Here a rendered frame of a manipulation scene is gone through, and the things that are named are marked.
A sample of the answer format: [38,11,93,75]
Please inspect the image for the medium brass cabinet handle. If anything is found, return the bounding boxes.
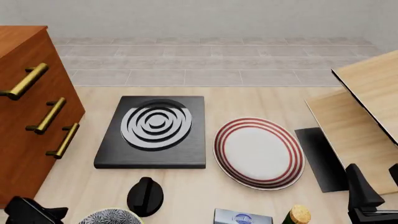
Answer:
[25,96,67,136]

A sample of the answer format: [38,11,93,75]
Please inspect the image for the small brass cabinet handle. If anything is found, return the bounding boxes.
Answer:
[45,122,80,161]

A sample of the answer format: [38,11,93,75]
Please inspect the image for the large brass cabinet handle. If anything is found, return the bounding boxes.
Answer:
[0,62,50,101]

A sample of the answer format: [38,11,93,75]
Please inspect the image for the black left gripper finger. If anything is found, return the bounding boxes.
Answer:
[45,206,69,222]

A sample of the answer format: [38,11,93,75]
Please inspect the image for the grey printed food box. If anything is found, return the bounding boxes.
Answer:
[213,208,274,224]

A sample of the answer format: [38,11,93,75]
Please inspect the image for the flat black stove plate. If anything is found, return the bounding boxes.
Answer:
[93,95,207,170]

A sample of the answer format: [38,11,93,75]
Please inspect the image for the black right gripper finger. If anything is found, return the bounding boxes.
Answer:
[388,162,398,187]
[345,162,386,210]

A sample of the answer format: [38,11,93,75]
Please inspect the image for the white plate with red rings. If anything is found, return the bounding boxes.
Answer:
[213,116,305,191]

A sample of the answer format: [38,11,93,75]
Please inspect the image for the round black stove knob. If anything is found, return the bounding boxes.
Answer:
[126,176,164,218]

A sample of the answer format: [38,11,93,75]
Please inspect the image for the wooden cabinet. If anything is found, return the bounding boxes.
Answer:
[0,25,86,210]

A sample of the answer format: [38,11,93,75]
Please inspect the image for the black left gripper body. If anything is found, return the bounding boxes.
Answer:
[4,196,54,224]

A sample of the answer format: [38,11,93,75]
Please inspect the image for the pale wooden rack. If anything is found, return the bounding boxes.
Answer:
[294,50,398,196]

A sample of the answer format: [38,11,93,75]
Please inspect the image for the patterned black and white bowl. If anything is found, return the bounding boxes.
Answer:
[77,207,144,224]

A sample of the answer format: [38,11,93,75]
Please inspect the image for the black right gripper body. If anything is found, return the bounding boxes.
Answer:
[348,203,398,224]

